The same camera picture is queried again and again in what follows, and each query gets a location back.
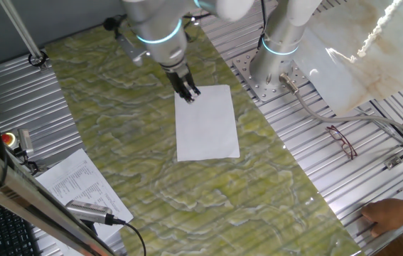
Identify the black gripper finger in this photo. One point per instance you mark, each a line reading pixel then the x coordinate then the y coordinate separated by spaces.
pixel 186 96
pixel 194 89

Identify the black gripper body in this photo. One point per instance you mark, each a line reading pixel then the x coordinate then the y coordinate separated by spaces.
pixel 179 78

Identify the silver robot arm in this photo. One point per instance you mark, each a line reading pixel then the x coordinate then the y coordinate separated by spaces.
pixel 162 21

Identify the person's right hand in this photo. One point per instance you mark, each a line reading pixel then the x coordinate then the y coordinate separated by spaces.
pixel 389 213

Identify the green marble pattern mat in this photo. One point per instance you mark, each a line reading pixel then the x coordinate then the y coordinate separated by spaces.
pixel 222 206

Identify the printed white paper sheet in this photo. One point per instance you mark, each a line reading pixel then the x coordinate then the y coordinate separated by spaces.
pixel 80 177

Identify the red framed eyeglasses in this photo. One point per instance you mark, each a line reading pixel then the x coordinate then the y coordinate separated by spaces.
pixel 343 144

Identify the aluminium support pole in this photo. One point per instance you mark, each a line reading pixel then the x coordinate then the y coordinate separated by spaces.
pixel 20 28

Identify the red emergency stop button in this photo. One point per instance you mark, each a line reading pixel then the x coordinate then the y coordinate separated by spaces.
pixel 8 139

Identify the white marble pattern board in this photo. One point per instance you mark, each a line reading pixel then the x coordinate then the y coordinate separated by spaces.
pixel 382 71

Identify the black computer keyboard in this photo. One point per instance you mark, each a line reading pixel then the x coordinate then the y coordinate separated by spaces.
pixel 2 231

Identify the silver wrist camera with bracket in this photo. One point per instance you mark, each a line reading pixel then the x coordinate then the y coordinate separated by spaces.
pixel 131 49

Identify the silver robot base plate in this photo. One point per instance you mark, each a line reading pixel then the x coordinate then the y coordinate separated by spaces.
pixel 258 92

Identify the silver depth camera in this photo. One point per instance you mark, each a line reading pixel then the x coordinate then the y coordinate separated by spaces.
pixel 87 211
pixel 26 140

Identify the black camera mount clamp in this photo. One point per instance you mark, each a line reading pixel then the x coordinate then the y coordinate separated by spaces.
pixel 28 163

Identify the aluminium frame beam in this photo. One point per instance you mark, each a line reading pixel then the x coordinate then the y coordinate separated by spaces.
pixel 27 202

